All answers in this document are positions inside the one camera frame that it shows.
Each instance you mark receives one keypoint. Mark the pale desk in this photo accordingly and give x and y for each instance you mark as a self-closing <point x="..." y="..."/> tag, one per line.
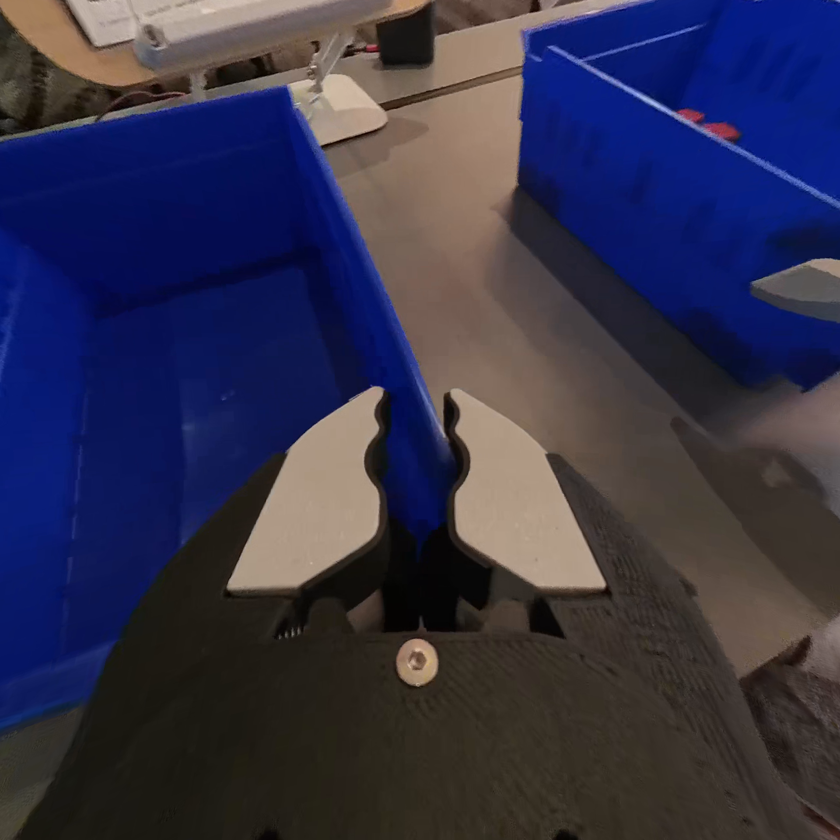
<point x="472" y="295"/>

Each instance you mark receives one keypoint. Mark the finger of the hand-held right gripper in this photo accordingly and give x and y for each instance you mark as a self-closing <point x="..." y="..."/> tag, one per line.
<point x="800" y="289"/>

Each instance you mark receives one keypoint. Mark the small black box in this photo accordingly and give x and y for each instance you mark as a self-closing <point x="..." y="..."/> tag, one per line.
<point x="407" y="36"/>

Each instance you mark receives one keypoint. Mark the blue plastic bin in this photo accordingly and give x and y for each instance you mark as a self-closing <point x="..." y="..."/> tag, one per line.
<point x="623" y="197"/>
<point x="164" y="328"/>

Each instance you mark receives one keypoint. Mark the person's grey clothing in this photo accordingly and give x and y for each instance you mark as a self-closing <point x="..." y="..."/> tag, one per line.
<point x="800" y="735"/>

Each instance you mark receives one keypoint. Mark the white printed paper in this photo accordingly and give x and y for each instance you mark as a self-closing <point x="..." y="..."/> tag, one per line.
<point x="111" y="19"/>

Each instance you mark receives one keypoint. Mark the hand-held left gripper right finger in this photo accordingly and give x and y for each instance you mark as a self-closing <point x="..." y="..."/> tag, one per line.
<point x="518" y="518"/>

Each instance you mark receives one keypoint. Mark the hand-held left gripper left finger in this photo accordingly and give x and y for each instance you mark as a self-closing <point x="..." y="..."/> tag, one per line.
<point x="315" y="518"/>

